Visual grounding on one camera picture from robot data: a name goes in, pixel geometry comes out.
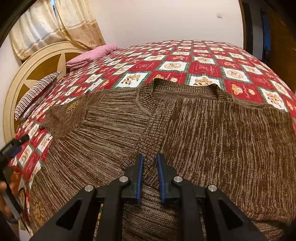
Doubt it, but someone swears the striped pillow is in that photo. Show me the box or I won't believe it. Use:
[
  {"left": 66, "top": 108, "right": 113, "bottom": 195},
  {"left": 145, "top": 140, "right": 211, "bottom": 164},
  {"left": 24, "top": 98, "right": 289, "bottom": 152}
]
[{"left": 14, "top": 70, "right": 63, "bottom": 121}]

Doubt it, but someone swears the cream round headboard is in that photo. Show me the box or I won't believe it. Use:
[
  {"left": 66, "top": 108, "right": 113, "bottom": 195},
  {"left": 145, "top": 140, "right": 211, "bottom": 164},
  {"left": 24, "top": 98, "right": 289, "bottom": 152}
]
[{"left": 2, "top": 41, "right": 86, "bottom": 143}]

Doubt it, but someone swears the beige patterned curtain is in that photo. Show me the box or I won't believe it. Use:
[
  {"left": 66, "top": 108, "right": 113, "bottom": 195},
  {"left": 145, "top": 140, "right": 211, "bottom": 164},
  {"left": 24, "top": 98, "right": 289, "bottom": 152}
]
[{"left": 9, "top": 0, "right": 105, "bottom": 60}]

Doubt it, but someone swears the red patchwork bear bedspread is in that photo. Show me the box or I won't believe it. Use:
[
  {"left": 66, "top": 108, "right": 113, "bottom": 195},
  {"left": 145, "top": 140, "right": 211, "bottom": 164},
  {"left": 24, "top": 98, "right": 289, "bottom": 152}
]
[{"left": 14, "top": 40, "right": 295, "bottom": 231}]

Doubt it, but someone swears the pink folded blanket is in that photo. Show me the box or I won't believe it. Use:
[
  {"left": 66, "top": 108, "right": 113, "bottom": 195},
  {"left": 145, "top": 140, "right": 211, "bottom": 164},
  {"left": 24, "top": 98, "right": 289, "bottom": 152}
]
[{"left": 66, "top": 44, "right": 118, "bottom": 70}]

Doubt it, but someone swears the person's left hand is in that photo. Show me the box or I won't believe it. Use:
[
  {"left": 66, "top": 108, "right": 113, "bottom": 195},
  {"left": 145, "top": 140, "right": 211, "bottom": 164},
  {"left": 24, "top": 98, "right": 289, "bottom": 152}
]
[{"left": 1, "top": 171, "right": 22, "bottom": 220}]

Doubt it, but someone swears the brown wooden door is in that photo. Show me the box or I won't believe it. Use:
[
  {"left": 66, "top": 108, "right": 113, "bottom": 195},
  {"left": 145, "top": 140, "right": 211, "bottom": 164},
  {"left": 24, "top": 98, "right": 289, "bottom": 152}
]
[{"left": 268, "top": 9, "right": 295, "bottom": 92}]

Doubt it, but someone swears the brown knitted sweater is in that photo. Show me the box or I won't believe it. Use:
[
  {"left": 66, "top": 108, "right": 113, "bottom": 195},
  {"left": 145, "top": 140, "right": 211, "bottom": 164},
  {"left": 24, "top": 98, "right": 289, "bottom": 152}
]
[{"left": 30, "top": 79, "right": 295, "bottom": 240}]

